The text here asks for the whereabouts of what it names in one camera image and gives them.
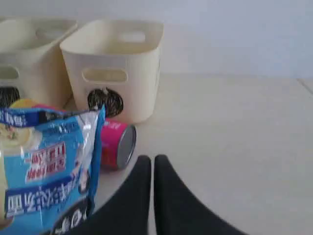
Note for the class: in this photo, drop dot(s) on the cream bin circle mark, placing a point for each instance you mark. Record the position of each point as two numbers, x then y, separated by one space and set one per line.
115 64

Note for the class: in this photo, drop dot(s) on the blue noodle bag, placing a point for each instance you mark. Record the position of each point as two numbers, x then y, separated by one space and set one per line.
49 169

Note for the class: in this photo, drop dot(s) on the pink chips can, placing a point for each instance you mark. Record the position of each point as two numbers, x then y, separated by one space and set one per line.
118 143

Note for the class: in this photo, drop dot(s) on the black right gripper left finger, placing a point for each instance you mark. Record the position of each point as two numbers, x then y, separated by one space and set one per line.
127 211

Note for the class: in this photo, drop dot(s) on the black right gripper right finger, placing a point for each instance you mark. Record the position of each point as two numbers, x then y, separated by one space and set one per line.
178 211

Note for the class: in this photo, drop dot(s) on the yellow chips can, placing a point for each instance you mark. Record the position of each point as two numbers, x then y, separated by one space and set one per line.
24 103

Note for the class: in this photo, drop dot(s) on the cream bin square mark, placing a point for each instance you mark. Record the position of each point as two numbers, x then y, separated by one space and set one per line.
31 61

